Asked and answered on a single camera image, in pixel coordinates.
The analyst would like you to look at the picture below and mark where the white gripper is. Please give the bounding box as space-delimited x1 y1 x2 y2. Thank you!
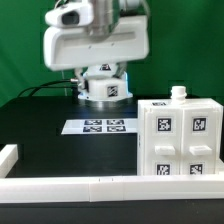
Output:
43 16 149 71

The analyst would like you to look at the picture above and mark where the white cabinet door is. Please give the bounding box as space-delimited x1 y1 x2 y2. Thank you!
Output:
180 108 217 175
144 108 182 175

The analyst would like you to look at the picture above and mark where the white cabinet body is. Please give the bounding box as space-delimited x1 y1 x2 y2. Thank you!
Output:
137 86 223 175

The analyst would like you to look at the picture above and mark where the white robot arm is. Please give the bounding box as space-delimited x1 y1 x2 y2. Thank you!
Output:
43 0 150 103

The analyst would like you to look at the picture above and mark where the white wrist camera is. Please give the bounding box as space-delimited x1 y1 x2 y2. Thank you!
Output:
45 2 94 28

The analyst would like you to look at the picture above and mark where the black cable bundle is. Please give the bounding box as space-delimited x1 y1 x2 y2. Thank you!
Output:
17 78 83 98

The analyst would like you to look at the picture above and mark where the white flat tag base plate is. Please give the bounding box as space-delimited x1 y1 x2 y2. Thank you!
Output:
61 118 137 135

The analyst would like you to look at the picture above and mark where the white U-shaped fence wall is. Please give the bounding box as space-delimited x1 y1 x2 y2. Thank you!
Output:
0 144 224 203

